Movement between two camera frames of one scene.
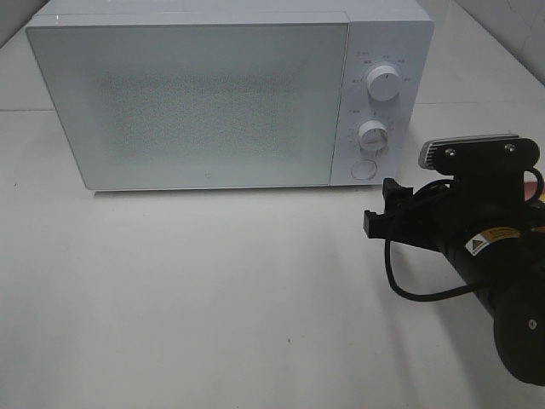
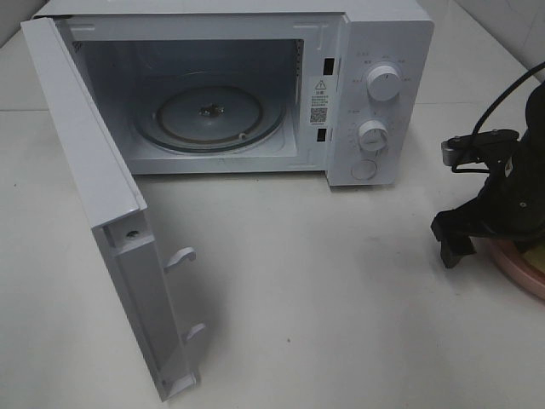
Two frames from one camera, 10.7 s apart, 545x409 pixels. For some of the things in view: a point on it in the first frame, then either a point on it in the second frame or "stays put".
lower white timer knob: [373, 135] stays put
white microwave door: [197, 106] → [133, 257]
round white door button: [364, 169] stays put
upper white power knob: [383, 83] stays put
